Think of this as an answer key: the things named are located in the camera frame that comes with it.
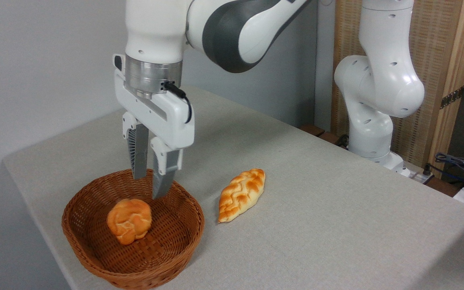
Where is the bundle of dark cables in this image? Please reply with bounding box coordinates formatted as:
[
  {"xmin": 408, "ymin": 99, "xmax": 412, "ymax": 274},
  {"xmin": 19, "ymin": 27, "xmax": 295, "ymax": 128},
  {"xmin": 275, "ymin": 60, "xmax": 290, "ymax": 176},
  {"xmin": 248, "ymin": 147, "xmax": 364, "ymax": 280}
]
[{"xmin": 434, "ymin": 152, "xmax": 464, "ymax": 186}]

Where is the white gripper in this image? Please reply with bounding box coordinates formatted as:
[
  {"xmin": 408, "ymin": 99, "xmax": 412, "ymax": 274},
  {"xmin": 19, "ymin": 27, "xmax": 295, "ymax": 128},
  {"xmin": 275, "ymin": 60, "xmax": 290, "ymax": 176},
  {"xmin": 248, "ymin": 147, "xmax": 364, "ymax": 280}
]
[{"xmin": 113, "ymin": 53, "xmax": 196, "ymax": 200}]

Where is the round orange bread roll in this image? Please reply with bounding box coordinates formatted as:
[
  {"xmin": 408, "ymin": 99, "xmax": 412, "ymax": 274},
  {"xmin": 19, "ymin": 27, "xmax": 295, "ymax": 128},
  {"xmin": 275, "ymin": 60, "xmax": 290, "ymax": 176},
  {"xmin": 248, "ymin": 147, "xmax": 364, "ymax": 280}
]
[{"xmin": 106, "ymin": 198, "xmax": 152, "ymax": 245}]

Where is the dark metal hinge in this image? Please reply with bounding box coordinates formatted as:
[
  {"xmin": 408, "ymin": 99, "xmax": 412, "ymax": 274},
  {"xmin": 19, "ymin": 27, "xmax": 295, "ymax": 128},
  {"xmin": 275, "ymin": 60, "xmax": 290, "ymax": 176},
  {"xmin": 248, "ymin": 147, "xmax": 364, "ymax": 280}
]
[{"xmin": 440, "ymin": 86, "xmax": 464, "ymax": 109}]

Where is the wooden woven screen panel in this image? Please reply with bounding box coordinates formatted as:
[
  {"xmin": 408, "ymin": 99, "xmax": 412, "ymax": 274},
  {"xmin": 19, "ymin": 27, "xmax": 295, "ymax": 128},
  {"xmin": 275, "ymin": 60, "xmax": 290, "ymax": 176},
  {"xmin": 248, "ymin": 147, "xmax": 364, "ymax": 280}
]
[{"xmin": 331, "ymin": 0, "xmax": 464, "ymax": 178}]

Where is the brown wicker basket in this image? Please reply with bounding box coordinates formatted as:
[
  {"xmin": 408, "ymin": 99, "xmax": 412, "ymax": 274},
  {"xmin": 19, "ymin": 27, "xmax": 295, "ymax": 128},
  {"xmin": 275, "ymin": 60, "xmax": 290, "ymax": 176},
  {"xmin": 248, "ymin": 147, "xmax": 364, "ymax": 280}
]
[{"xmin": 62, "ymin": 168, "xmax": 205, "ymax": 290}]

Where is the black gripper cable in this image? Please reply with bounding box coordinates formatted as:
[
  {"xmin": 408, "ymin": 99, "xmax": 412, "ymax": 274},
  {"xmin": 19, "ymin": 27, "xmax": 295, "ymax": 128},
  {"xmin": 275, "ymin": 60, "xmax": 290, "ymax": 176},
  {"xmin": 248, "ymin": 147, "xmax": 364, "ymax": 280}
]
[{"xmin": 163, "ymin": 81, "xmax": 193, "ymax": 124}]

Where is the braided golden bread loaf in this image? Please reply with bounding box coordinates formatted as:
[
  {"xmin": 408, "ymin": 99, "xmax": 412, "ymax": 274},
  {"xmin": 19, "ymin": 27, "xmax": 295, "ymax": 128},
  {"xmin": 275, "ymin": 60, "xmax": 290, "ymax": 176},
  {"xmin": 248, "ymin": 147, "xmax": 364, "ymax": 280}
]
[{"xmin": 217, "ymin": 168, "xmax": 266, "ymax": 223}]

